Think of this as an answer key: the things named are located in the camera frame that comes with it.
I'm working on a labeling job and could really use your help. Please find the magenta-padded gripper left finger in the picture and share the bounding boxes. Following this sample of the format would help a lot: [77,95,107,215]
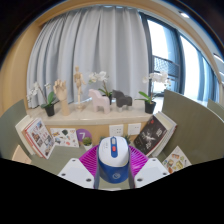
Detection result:
[57,144,101,190]

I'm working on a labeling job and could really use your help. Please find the white orchid behind horses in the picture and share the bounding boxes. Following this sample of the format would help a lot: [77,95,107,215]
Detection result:
[87,70,114,106]

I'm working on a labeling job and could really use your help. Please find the purple round number sign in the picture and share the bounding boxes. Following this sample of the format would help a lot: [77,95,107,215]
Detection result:
[75,128,93,147]

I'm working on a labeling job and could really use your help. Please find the plain white book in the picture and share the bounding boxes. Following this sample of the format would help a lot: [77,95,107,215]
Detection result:
[14,114,36,157]

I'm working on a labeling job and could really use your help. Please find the black horse figure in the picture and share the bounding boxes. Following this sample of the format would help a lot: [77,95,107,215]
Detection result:
[111,89,134,112]

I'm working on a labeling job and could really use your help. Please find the grey curtain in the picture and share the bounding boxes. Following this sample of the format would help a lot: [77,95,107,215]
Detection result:
[25,4,151,109]

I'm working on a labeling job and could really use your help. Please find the wooden hand model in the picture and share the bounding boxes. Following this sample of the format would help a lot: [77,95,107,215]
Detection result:
[52,79,71,117]

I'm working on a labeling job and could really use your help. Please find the white card with colourful stickers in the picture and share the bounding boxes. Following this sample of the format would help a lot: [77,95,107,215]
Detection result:
[162,145,193,174]

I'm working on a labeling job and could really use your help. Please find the large green divider panel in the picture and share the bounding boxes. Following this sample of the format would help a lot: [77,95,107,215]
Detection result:
[156,89,224,168]

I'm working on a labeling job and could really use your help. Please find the red-spined photo magazine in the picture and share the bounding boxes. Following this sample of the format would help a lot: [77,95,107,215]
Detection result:
[21,117,56,160]

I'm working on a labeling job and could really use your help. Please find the pink horse figure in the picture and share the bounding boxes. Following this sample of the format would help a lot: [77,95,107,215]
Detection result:
[88,88,111,115]

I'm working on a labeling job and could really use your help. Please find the white wall socket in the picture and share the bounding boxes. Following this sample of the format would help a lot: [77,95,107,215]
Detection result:
[127,122,142,136]
[108,124,125,138]

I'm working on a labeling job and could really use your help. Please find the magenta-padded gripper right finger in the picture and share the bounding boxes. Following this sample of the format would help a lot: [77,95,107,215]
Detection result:
[127,145,171,190]

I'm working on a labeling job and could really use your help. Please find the small plant in white pot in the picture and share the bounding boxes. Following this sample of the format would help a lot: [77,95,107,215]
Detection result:
[123,133,132,145]
[82,136,94,152]

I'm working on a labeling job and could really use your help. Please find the dark-covered book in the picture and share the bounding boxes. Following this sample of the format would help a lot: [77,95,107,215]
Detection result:
[133,114,169,156]

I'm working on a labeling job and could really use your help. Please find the tall white orchid, black pot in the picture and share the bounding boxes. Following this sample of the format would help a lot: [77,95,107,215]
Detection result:
[134,70,173,115]

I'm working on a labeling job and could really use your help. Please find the wooden desk back shelf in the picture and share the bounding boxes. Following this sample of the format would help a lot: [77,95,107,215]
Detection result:
[25,106,156,148]

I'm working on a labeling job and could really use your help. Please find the balcony railing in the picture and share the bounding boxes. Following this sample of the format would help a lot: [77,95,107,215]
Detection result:
[152,54,181,81]

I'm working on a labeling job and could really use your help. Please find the low green divider panel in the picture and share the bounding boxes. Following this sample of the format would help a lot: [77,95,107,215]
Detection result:
[0,99,31,159]

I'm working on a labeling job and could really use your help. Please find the blue and white computer mouse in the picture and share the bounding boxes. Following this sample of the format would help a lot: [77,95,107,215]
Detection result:
[97,135,131,184]

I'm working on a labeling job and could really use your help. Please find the wooden artist mannequin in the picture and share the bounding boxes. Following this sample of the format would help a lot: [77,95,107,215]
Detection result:
[73,65,87,112]

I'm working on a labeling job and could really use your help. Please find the far green divider panel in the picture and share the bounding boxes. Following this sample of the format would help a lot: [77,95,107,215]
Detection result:
[206,98,224,122]

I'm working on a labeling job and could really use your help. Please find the small white orchid, black pot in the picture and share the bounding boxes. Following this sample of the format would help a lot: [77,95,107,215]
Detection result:
[26,81,60,118]

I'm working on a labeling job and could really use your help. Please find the white card with small pictures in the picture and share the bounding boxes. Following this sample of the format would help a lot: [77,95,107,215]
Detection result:
[49,127,80,149]

